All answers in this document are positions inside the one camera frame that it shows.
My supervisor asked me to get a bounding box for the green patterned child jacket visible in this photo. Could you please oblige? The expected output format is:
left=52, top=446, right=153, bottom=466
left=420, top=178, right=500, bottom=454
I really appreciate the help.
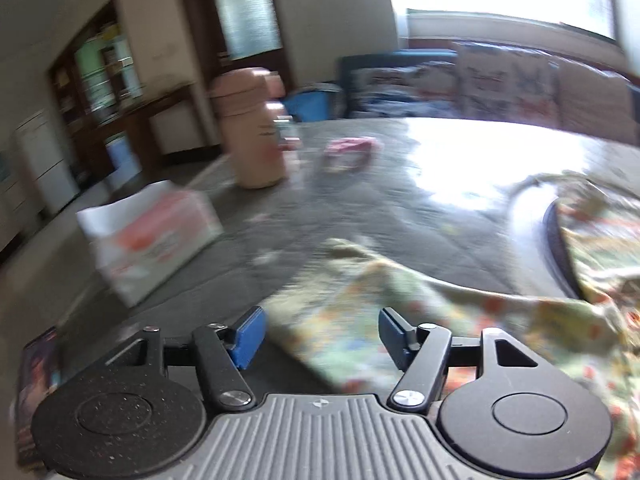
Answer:
left=266, top=174, right=639, bottom=479

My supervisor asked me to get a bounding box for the white tissue pack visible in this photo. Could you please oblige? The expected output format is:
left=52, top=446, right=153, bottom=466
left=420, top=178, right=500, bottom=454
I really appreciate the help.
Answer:
left=76, top=181, right=224, bottom=308

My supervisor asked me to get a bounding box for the grey quilted table cover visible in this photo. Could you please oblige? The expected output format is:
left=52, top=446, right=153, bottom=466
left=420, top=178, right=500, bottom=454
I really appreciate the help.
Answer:
left=62, top=118, right=639, bottom=353

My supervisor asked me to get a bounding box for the round black induction hob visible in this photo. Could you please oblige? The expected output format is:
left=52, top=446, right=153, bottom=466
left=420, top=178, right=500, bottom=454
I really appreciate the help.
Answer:
left=542, top=202, right=586, bottom=300

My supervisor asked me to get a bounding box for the small pink toy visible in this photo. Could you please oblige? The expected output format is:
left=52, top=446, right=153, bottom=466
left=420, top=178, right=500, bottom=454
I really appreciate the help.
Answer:
left=322, top=136, right=382, bottom=172

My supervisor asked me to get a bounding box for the white refrigerator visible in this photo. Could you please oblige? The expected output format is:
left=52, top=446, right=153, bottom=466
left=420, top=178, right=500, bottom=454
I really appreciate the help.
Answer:
left=15, top=110, right=79, bottom=217

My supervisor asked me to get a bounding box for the pink cartoon water bottle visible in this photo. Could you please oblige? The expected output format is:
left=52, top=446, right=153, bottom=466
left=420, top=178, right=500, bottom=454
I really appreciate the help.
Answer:
left=209, top=67, right=288, bottom=188

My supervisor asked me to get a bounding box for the blue grey cloth on sofa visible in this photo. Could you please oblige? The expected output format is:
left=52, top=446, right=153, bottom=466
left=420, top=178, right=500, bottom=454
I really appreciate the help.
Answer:
left=282, top=81, right=345, bottom=122

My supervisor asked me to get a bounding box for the lying butterfly cushion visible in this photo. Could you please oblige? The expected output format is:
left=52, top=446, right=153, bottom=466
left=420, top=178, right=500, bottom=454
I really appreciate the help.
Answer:
left=348, top=62, right=461, bottom=118

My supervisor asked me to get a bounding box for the blue sofa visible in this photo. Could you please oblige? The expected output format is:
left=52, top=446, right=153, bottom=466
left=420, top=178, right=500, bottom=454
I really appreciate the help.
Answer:
left=285, top=42, right=639, bottom=144

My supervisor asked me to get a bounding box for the dark wooden shelf cabinet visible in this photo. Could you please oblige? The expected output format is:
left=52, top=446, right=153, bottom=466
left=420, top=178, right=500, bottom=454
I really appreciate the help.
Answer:
left=48, top=0, right=207, bottom=182

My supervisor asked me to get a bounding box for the upright butterfly cushion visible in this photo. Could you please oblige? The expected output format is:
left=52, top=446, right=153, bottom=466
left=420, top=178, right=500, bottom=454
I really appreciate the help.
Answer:
left=456, top=42, right=560, bottom=128

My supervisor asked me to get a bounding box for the plain beige cushion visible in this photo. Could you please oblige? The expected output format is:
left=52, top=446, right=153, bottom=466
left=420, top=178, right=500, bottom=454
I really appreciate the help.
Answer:
left=556, top=58, right=639, bottom=145

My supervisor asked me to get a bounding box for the dark wooden door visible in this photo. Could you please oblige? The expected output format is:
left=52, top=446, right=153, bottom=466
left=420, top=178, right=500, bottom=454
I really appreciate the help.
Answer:
left=182, top=0, right=295, bottom=90

